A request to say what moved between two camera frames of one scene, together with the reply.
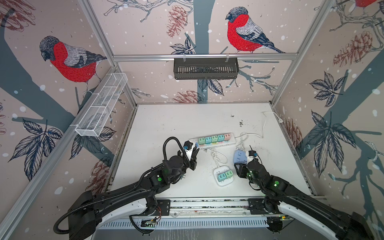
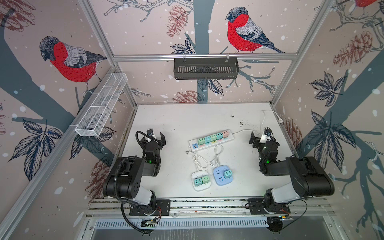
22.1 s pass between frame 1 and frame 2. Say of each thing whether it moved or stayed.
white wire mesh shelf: stayed
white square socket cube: moved
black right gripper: moved
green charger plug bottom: moved
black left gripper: moved
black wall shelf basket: stayed
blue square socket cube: moved
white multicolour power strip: stayed
